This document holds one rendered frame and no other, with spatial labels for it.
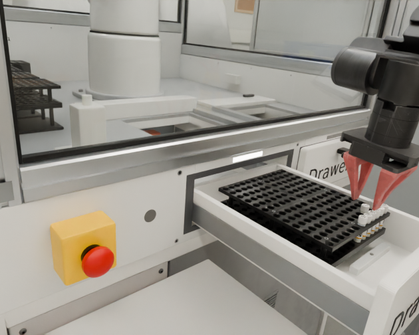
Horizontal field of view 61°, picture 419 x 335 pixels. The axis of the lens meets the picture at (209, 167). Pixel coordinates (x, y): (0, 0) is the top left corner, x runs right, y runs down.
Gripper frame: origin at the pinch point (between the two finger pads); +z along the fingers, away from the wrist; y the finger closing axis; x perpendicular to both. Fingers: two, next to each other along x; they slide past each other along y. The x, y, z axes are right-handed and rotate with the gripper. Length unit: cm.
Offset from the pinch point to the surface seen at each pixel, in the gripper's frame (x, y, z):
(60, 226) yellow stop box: 37.4, 19.4, 4.1
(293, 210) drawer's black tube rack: 5.7, 7.8, 4.6
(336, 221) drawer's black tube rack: 2.7, 2.1, 4.2
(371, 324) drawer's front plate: 15.1, -10.8, 5.8
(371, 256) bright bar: -1.6, -2.8, 9.1
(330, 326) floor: -73, 26, 97
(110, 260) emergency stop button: 33.5, 13.7, 7.1
